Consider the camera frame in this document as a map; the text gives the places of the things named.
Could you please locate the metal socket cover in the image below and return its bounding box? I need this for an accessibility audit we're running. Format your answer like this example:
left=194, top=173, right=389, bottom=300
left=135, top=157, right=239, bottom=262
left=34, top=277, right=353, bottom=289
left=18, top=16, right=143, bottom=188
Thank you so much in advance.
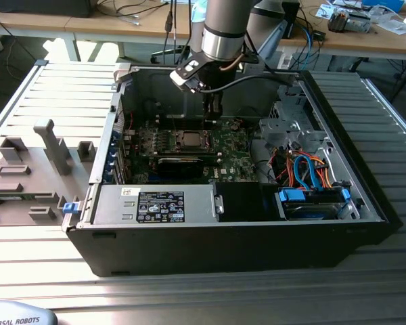
left=179, top=129, right=211, bottom=152

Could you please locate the CPU socket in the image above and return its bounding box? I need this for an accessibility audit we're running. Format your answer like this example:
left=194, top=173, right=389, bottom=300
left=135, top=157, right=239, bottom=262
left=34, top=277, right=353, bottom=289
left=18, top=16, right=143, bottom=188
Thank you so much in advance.
left=178, top=129, right=210, bottom=152

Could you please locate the green motherboard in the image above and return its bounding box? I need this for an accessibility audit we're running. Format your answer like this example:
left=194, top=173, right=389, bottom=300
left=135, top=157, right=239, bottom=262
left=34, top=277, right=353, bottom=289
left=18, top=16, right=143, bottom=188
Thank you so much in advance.
left=121, top=116, right=262, bottom=186

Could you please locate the black graphics card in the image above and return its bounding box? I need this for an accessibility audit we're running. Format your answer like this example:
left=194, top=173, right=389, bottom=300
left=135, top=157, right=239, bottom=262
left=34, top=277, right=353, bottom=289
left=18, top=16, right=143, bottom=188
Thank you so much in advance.
left=157, top=156, right=206, bottom=180

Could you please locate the metal drive cage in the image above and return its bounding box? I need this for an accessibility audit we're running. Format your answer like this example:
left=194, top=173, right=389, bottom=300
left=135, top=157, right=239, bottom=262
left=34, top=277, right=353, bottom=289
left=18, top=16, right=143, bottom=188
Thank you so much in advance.
left=258, top=83, right=330, bottom=154

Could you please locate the black upright box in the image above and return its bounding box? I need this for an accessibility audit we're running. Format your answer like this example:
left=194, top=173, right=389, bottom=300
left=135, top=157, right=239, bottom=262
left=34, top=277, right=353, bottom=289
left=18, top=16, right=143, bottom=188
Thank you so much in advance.
left=283, top=0, right=300, bottom=38

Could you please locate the black plastic shroud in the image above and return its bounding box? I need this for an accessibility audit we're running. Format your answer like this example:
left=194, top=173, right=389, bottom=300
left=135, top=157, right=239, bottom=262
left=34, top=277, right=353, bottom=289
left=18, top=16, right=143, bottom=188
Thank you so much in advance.
left=215, top=182, right=279, bottom=223

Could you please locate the grey power supply unit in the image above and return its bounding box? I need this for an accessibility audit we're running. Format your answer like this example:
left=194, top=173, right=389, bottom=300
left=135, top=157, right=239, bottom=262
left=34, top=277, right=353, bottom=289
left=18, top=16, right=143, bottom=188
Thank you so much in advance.
left=91, top=184, right=221, bottom=226

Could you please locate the wooden desk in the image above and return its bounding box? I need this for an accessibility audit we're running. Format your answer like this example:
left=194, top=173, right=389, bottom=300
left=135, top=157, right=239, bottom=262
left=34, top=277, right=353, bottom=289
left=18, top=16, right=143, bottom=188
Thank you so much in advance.
left=0, top=0, right=197, bottom=39
left=279, top=0, right=406, bottom=61

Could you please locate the hard disk in blue carrier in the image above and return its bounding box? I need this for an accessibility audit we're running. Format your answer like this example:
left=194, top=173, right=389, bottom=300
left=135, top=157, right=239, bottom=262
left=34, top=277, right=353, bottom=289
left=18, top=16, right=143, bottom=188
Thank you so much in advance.
left=273, top=188, right=353, bottom=221

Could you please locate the black PC case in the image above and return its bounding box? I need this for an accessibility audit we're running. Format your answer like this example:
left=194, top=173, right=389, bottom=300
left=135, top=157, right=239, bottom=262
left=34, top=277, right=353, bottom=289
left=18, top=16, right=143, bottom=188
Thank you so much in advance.
left=61, top=62, right=403, bottom=278

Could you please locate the grey metal device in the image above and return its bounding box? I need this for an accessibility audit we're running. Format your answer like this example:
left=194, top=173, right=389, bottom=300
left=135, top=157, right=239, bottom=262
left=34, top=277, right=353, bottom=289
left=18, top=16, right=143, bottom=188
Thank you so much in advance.
left=327, top=8, right=373, bottom=34

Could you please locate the blue box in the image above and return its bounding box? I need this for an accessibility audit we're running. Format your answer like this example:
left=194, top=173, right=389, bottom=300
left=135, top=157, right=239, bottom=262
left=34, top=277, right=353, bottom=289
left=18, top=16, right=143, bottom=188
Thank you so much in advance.
left=361, top=0, right=406, bottom=13

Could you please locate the white paper sheet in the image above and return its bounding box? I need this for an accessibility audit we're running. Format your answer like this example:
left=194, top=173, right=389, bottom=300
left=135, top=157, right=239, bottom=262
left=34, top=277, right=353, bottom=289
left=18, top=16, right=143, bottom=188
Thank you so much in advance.
left=375, top=13, right=406, bottom=37

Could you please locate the black box on desk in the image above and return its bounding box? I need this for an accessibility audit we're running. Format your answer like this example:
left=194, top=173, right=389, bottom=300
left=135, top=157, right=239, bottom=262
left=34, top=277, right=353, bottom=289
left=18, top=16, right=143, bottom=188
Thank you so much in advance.
left=0, top=0, right=94, bottom=18

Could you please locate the grey parts rack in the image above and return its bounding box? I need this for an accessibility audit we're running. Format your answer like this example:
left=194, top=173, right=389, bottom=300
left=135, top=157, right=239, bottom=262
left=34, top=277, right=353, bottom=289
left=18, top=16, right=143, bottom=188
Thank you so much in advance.
left=0, top=118, right=99, bottom=228

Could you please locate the grey Universal Robots housing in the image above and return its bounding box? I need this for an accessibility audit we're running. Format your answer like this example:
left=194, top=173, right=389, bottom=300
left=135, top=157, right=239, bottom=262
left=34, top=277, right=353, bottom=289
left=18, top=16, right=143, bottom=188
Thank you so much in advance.
left=0, top=300, right=59, bottom=325

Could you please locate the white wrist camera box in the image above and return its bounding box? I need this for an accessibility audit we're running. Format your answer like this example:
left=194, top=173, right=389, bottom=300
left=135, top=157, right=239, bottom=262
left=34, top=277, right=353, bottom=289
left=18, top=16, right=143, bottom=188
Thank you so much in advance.
left=169, top=59, right=204, bottom=92

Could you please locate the blue wire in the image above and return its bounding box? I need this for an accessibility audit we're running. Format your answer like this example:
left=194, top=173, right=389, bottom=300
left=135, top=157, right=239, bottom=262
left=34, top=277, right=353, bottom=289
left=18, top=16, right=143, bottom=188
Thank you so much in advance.
left=292, top=154, right=317, bottom=192

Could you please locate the orange wire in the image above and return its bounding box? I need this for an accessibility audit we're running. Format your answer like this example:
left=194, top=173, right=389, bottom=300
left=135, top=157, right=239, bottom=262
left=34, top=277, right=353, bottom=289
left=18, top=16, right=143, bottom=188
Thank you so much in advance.
left=304, top=154, right=334, bottom=189

